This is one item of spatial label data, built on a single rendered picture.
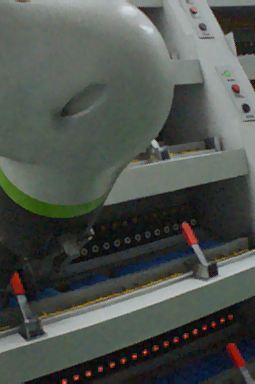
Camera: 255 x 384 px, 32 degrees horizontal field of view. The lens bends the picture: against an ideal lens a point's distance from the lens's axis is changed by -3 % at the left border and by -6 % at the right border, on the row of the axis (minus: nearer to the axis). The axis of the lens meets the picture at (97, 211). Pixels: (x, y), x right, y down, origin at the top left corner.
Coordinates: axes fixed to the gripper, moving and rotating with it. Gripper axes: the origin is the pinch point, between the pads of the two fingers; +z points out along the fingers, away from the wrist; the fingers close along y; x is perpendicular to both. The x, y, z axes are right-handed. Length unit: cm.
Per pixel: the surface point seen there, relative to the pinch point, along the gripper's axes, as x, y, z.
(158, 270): -2.1, 21.7, 4.2
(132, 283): -2.7, 17.1, 4.5
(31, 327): -5.2, 0.4, 1.6
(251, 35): 55, 86, 10
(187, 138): 22.2, 42.3, 7.5
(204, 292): -8.5, 24.1, -0.9
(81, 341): -9.1, 5.2, -0.5
